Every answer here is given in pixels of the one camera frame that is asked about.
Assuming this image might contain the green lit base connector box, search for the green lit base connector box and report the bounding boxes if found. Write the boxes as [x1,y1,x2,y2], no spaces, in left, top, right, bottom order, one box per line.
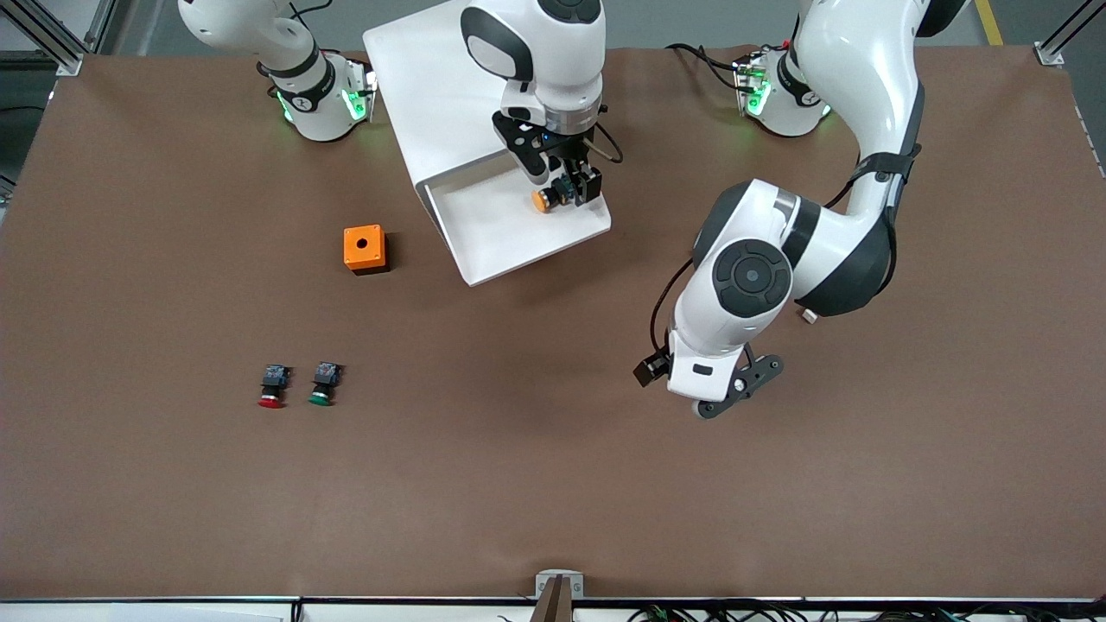
[344,54,378,124]
[733,52,770,117]

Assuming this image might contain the grey table edge bracket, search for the grey table edge bracket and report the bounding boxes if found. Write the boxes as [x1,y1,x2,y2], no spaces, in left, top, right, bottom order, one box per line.
[529,569,585,622]

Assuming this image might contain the green mushroom push button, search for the green mushroom push button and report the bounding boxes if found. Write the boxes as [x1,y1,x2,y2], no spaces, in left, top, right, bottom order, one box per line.
[308,361,343,407]

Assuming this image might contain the aluminium frame post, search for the aluminium frame post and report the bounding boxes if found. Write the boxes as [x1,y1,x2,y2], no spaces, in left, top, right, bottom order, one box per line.
[1033,0,1106,67]
[0,0,118,77]

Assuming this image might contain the black arm base cable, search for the black arm base cable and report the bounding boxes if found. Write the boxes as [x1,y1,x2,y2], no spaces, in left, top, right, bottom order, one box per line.
[665,41,746,92]

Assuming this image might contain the yellow mushroom push button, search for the yellow mushroom push button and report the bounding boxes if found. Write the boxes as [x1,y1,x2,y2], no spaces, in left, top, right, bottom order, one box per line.
[531,177,578,214]

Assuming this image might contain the black cable bundle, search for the black cable bundle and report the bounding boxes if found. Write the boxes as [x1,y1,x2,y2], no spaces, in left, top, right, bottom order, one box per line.
[626,599,977,622]

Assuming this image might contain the red mushroom push button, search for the red mushroom push button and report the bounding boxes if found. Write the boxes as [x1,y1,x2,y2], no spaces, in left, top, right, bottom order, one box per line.
[257,364,292,409]

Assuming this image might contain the orange button enclosure box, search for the orange button enclosure box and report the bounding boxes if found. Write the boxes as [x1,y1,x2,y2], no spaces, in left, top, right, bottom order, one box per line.
[343,225,391,276]

